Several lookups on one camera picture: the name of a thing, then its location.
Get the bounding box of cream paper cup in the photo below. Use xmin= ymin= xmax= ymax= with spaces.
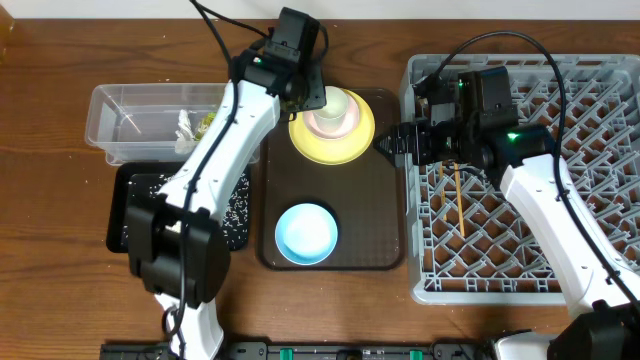
xmin=313 ymin=86 xmax=349 ymax=133

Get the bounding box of green yellow snack wrapper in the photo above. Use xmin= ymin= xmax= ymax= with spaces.
xmin=194 ymin=112 xmax=217 ymax=141

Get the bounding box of light blue bowl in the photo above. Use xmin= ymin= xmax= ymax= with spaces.
xmin=274 ymin=203 xmax=339 ymax=266

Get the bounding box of white tissue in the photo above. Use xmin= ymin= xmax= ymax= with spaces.
xmin=174 ymin=110 xmax=196 ymax=155

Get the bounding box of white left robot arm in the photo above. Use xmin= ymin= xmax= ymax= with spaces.
xmin=124 ymin=49 xmax=326 ymax=359

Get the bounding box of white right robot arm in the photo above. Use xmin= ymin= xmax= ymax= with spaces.
xmin=373 ymin=121 xmax=639 ymax=359

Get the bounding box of grey dishwasher rack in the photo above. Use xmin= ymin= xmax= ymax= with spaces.
xmin=400 ymin=54 xmax=639 ymax=305

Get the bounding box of rice food waste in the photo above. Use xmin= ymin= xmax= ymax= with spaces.
xmin=125 ymin=168 xmax=250 ymax=251

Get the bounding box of pink bowl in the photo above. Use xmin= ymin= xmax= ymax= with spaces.
xmin=303 ymin=89 xmax=360 ymax=140

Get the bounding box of brown plastic serving tray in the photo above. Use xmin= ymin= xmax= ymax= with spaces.
xmin=257 ymin=88 xmax=406 ymax=271

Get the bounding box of yellow plate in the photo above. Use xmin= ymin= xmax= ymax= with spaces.
xmin=288 ymin=89 xmax=375 ymax=165

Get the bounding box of clear plastic bin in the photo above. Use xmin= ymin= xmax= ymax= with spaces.
xmin=84 ymin=82 xmax=263 ymax=167

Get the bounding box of black plastic bin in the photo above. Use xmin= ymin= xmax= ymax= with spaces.
xmin=105 ymin=161 xmax=252 ymax=254

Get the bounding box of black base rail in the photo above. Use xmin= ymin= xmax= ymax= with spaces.
xmin=99 ymin=342 xmax=494 ymax=360

